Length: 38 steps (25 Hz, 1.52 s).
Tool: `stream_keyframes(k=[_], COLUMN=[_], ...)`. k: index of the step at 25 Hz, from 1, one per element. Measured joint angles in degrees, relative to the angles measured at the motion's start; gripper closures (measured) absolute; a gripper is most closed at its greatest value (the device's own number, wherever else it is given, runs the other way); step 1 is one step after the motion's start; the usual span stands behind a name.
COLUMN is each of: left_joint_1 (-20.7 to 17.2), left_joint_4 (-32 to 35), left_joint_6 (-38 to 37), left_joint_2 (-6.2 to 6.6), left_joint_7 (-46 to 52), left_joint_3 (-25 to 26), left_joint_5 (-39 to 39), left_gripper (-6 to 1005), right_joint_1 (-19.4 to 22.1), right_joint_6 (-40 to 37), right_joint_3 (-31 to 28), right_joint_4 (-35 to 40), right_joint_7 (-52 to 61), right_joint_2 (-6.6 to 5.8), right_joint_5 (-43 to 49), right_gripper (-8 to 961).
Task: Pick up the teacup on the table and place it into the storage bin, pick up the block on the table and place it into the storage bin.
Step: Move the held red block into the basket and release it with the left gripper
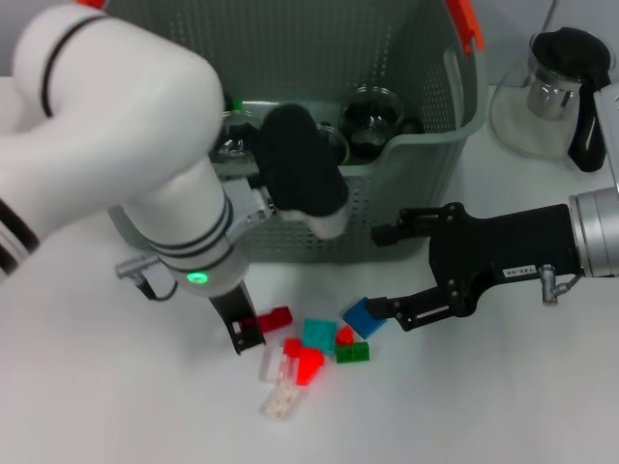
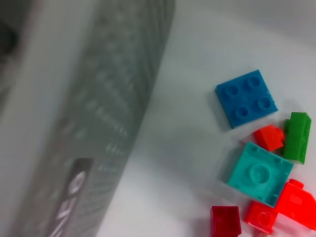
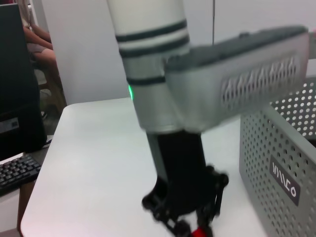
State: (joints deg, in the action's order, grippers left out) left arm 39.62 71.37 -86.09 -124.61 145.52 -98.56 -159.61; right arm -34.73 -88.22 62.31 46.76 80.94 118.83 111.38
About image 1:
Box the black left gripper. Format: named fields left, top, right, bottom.
left=207, top=282, right=268, bottom=357

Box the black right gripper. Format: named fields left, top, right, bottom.
left=362, top=202, right=581, bottom=334

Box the dark red toy brick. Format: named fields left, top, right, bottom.
left=255, top=305, right=294, bottom=334

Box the white toy brick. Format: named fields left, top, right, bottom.
left=258, top=345, right=291, bottom=386

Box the glass teacup with black base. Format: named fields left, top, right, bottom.
left=313, top=123, right=350, bottom=166
left=212, top=110, right=260, bottom=163
left=338, top=85, right=426, bottom=159

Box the grey perforated storage basket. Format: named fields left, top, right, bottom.
left=103, top=0, right=487, bottom=265

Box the blue toy plate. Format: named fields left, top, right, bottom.
left=342, top=297, right=388, bottom=339

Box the orange sloped toy brick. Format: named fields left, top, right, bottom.
left=295, top=347, right=326, bottom=387

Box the teal toy plate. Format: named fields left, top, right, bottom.
left=303, top=317, right=338, bottom=354

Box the clear beige toy brick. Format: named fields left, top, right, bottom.
left=260, top=384, right=304, bottom=422

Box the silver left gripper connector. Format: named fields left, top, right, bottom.
left=114, top=254, right=161, bottom=280

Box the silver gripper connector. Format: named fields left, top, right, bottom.
left=540, top=264, right=561, bottom=306
left=114, top=254, right=161, bottom=280

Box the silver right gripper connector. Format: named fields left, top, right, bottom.
left=540, top=264, right=561, bottom=306

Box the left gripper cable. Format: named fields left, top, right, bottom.
left=134, top=270, right=180, bottom=301

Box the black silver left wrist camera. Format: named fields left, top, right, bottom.
left=249, top=103, right=350, bottom=241

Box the glass kettle with black handle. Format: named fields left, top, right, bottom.
left=488, top=26, right=615, bottom=174

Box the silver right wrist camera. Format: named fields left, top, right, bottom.
left=593, top=81, right=619, bottom=194

